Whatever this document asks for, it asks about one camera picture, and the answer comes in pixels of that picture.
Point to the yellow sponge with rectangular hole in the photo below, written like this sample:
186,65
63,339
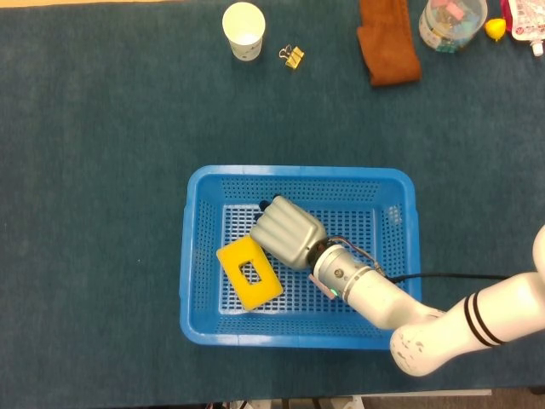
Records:
232,264

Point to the pink and white notepad pack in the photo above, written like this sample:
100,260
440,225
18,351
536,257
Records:
319,285

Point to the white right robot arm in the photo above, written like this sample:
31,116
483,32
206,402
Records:
383,298

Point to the white spouted drink pouch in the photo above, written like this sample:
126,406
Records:
526,21

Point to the teal felt table cover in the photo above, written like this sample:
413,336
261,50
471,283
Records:
85,213

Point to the small yellow lemon toy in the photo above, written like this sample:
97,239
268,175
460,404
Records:
496,29

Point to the brown folded cloth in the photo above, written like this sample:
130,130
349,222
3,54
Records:
389,51

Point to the blue perforated plastic basket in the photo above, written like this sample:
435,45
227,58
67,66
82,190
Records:
298,336

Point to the clear jar of binder clips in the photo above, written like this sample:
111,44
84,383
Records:
451,25

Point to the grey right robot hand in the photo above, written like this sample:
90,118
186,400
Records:
287,232

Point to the yellow binder clip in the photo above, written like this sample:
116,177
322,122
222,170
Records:
294,59

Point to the white paper cup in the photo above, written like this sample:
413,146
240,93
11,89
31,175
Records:
244,42

